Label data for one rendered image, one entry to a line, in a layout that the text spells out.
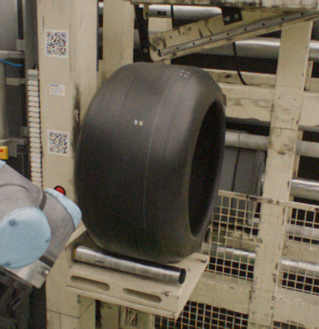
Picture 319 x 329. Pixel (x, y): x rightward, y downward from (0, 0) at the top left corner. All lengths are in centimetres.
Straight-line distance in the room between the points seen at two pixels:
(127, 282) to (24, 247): 71
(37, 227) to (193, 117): 58
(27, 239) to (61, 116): 76
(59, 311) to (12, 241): 102
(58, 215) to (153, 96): 44
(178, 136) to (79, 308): 77
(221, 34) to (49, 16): 56
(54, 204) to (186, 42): 92
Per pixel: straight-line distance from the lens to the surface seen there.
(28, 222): 70
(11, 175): 84
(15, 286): 89
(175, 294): 136
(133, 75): 127
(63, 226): 90
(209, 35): 164
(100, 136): 118
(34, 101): 150
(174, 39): 167
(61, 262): 145
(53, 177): 150
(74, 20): 138
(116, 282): 141
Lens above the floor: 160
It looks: 17 degrees down
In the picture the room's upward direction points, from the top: 3 degrees clockwise
